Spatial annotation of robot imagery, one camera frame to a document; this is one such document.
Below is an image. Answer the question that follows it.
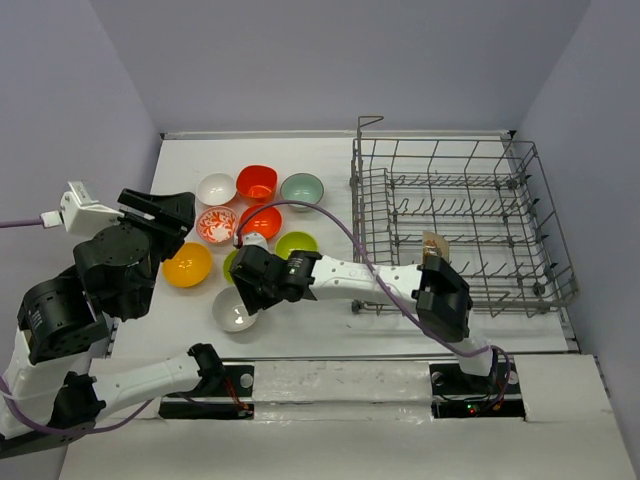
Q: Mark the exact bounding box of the beige painted ceramic bowl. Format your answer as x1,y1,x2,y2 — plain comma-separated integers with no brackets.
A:
422,231,450,264

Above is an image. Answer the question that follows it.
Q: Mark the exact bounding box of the grey wire dish rack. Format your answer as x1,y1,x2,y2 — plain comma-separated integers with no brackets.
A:
349,115,579,316

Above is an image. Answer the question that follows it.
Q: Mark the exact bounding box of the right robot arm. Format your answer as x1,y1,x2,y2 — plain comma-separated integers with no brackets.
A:
230,245,497,392

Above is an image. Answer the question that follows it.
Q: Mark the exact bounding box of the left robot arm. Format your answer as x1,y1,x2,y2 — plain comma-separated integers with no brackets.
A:
1,182,226,458

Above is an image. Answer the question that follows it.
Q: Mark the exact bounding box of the lime green bowl left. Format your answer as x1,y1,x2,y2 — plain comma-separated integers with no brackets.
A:
222,249,238,285

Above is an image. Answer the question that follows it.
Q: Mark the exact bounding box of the lime green bowl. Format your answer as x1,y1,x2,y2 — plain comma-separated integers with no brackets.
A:
275,231,318,259
222,249,238,285

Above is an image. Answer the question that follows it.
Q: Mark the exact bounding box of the lime green bowl right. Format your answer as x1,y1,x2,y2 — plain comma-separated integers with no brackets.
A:
275,231,318,259

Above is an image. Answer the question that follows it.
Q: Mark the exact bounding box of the yellow bowl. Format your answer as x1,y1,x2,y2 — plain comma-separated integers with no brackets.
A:
162,242,213,288

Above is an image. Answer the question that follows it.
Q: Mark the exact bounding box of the orange round bowl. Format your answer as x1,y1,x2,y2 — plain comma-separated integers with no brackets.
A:
239,205,283,241

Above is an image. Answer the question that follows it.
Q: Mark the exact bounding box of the red white patterned bowl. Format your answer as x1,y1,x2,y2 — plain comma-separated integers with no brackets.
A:
195,206,239,244

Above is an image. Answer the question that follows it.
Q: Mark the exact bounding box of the small white bowl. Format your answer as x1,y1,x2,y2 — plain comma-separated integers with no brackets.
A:
196,172,236,206

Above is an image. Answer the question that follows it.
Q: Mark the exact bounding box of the orange square bowl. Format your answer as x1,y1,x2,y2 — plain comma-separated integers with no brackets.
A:
236,165,278,203

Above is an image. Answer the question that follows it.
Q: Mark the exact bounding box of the pale green ceramic bowl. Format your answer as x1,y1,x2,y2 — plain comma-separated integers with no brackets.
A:
280,173,325,211

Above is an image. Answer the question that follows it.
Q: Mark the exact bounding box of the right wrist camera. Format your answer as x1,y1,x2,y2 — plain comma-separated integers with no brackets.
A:
234,232,269,250

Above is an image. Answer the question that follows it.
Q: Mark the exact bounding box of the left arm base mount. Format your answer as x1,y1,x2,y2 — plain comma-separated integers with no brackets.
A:
158,344,255,421

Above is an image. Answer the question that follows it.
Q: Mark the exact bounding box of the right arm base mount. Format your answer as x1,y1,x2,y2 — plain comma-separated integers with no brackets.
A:
429,361,526,420

